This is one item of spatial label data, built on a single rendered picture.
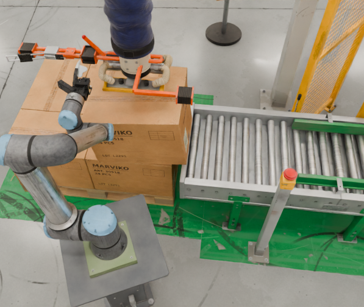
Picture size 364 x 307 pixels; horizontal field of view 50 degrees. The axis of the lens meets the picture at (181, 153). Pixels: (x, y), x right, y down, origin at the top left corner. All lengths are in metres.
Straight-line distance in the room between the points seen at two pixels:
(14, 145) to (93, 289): 0.91
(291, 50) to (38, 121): 2.03
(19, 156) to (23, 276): 1.68
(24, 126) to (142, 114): 1.05
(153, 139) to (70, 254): 0.80
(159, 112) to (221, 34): 2.32
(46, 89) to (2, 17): 2.07
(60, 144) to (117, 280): 0.88
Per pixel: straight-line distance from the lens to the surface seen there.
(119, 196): 3.13
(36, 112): 3.11
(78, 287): 2.10
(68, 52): 2.29
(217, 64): 4.14
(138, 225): 2.18
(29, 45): 2.39
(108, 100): 2.46
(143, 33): 2.01
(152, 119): 2.28
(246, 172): 2.61
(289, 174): 2.06
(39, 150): 1.44
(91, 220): 1.89
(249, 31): 4.61
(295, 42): 3.29
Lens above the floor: 2.70
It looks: 54 degrees down
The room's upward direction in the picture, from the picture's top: straight up
